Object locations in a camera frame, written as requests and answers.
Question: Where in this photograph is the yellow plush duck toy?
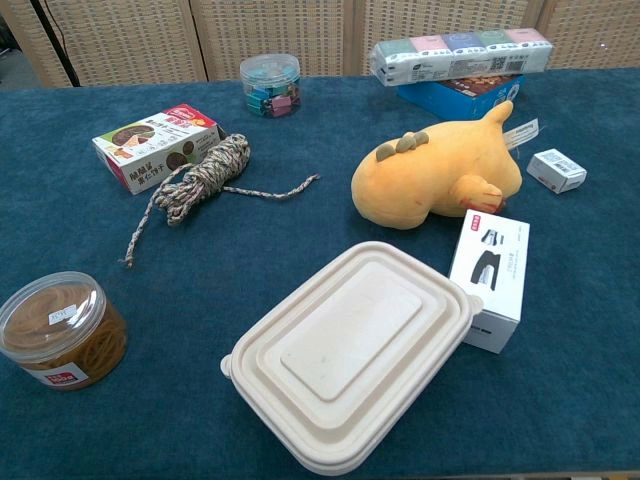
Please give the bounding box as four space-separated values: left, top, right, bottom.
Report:
350 99 545 232

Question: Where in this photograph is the beige lidded food container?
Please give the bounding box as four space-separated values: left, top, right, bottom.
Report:
219 240 485 476

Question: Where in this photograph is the clear jar of binder clips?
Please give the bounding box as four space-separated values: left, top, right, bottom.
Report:
239 53 303 120

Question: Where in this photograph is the white box with clothing print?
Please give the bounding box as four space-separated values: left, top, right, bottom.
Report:
448 208 531 355

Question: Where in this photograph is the nut biscuit box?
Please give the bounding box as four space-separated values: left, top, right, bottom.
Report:
91 103 227 196

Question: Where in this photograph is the blue cardboard box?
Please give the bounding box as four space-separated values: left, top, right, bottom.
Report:
396 73 526 121

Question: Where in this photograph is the woven rattan folding screen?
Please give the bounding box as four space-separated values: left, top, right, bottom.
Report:
0 0 640 89

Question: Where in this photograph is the multicolour tissue pack bundle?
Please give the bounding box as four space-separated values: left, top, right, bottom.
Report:
368 28 555 88

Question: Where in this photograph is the small white cardboard box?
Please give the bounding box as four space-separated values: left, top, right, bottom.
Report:
526 148 588 195

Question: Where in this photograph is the clear jar of rubber bands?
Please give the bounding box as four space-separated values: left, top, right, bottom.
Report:
0 270 129 392

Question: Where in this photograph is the black stand pole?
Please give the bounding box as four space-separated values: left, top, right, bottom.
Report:
28 0 81 88

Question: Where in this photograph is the braided multicolour rope coil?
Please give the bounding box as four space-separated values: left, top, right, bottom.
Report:
118 133 320 268

